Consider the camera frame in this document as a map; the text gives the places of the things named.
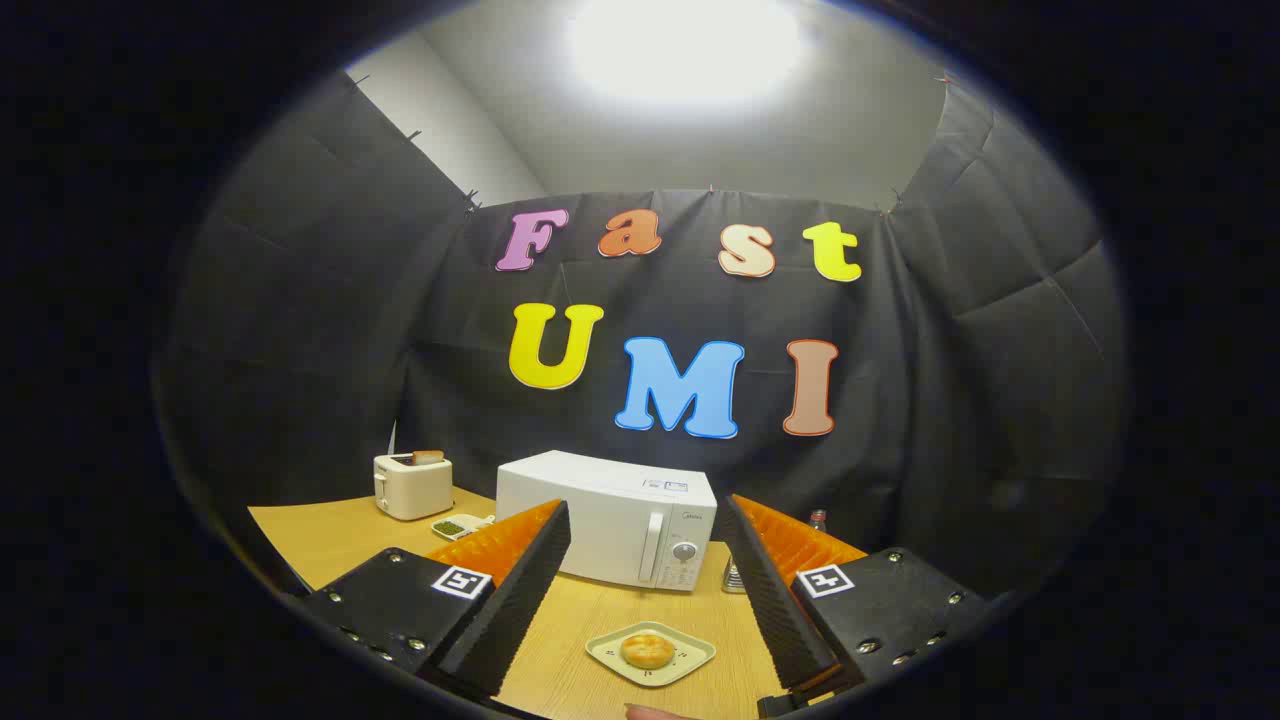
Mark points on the white toaster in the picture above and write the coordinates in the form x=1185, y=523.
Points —
x=410, y=490

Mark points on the clear plastic water bottle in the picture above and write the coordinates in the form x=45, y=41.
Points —
x=818, y=520

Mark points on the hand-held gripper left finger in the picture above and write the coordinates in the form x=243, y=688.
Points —
x=520, y=590

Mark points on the golden bread bun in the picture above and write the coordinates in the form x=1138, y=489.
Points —
x=647, y=650

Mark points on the white microwave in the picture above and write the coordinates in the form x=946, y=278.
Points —
x=600, y=500

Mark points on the white divided dish of beans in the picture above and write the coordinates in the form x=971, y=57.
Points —
x=450, y=527

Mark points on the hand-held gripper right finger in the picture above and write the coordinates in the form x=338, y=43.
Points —
x=765, y=590

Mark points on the pale square plate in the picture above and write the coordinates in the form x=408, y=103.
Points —
x=608, y=650

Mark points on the brown toast slice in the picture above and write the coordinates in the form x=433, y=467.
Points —
x=428, y=457

